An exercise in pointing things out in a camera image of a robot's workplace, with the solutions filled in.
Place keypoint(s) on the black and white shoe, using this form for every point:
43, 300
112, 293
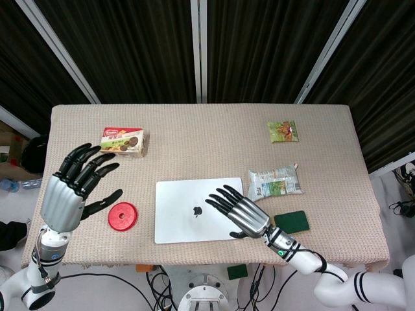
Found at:
407, 176

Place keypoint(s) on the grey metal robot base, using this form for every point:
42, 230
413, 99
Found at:
207, 291

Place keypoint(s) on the small orange object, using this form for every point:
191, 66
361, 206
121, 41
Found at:
143, 268

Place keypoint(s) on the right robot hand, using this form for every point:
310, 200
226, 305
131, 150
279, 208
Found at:
248, 215

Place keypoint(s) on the silver laptop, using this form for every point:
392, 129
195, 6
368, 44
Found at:
181, 210

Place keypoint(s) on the black curtain panel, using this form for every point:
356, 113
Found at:
19, 64
269, 48
382, 81
129, 48

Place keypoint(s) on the brown cardboard box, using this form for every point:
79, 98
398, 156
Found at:
13, 142

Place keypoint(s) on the green snack packet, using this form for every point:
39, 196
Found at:
282, 131

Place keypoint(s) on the red plastic disc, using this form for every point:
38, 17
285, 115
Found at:
116, 223

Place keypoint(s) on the cookie box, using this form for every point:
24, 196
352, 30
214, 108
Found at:
124, 141

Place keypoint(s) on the black bag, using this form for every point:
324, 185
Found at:
34, 155

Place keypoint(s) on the clear plastic bottle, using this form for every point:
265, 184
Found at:
22, 184

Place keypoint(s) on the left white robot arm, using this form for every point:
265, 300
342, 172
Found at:
42, 259

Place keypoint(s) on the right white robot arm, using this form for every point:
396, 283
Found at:
306, 260

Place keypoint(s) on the grey aluminium frame bar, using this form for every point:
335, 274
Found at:
394, 165
327, 52
60, 52
19, 121
198, 48

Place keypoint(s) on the clear snack bag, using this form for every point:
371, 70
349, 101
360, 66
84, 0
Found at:
275, 183

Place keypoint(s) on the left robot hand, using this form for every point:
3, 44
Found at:
61, 197

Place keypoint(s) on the black cloth item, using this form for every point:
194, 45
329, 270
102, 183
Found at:
11, 234

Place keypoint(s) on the green sponge pad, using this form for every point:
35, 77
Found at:
237, 271
291, 223

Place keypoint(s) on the beige woven tablecloth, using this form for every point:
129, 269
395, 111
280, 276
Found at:
201, 139

